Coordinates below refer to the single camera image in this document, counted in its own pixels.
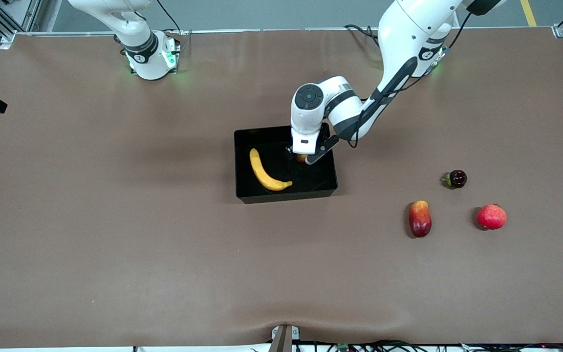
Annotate black rectangular plastic box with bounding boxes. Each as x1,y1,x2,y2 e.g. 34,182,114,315
234,123,338,204

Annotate yellow banana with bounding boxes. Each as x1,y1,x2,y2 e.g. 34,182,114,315
249,148,293,192

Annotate red orange mango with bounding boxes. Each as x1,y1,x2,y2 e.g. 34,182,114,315
409,200,432,238

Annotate dark purple mangosteen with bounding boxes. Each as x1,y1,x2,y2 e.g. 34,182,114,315
441,170,468,189

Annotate brown table mat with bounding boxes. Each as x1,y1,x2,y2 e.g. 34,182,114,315
0,27,563,349

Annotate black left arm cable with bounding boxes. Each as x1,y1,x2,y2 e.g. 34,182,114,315
349,12,474,149

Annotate black left base cable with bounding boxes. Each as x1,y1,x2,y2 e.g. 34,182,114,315
344,23,381,49

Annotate black base cable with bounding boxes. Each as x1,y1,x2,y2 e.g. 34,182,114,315
344,23,381,49
156,0,182,34

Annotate black right base cable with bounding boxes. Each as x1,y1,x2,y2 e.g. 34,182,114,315
156,0,182,34

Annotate metal front camera bracket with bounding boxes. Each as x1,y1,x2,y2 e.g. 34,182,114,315
269,325,301,352

